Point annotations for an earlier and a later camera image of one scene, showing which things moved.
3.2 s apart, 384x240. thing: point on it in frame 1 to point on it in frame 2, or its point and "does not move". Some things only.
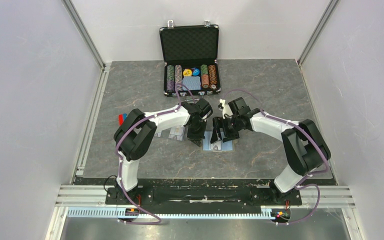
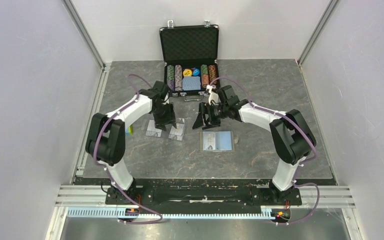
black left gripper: x=197 y=138 to x=170 y=119
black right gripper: x=219 y=122 to x=204 y=107
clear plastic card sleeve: x=176 y=133 does not move
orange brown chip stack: x=212 y=75 does not move
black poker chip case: x=190 y=54 does not move
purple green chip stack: x=170 y=78 does not move
